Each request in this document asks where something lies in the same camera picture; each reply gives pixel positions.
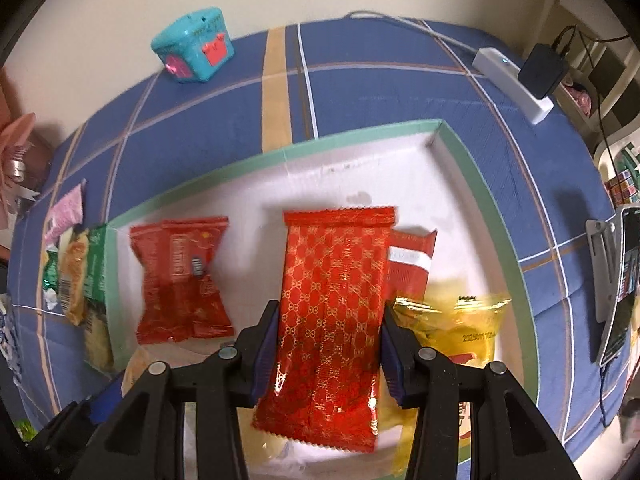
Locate small green white snack packet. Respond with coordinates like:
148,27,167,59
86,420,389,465
41,249,63,311

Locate white chair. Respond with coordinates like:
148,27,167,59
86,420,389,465
542,0,640,161

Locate pink snack packet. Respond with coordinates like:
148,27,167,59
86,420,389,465
44,182,85,241

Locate white power strip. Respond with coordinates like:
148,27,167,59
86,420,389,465
472,47,555,125

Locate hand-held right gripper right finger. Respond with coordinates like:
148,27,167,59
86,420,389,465
381,302,583,480

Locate pile of colourful toys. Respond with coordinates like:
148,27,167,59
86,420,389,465
602,145,640,206

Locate red white-striped snack packet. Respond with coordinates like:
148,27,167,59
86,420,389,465
386,229,438,306

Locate black charger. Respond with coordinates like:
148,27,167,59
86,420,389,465
517,43,570,100

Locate dark green snack packet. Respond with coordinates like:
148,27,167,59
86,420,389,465
82,224,114,306

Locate long red patterned snack packet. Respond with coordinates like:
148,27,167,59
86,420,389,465
251,206,397,453

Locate tan green-edged snack packet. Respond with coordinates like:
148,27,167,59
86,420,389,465
82,302,115,373

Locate orange cream barcode snack packet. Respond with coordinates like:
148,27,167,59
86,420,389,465
57,227,91,326

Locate green-rimmed white tray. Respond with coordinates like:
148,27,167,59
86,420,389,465
102,119,545,476

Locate black charger cable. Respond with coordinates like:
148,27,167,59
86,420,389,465
552,25,631,161

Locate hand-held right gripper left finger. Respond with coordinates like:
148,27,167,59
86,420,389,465
70,300,281,480

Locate grey phone stand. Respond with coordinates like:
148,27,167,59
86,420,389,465
585,218,621,323

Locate white power cable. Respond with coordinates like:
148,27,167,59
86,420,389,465
347,10,476,53

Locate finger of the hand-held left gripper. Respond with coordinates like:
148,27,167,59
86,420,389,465
75,370,126,427

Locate teal toy box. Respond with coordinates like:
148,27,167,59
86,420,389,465
151,6,236,83

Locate smartphone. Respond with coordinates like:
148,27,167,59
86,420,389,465
597,205,640,366

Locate pink flower bouquet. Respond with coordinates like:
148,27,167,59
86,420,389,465
0,70,53,241

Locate small red snack packet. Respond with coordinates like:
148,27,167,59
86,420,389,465
129,216,236,346

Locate black phone cable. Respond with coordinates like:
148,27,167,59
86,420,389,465
597,362,613,428

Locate blue white packet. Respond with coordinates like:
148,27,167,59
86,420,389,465
0,295,23,386

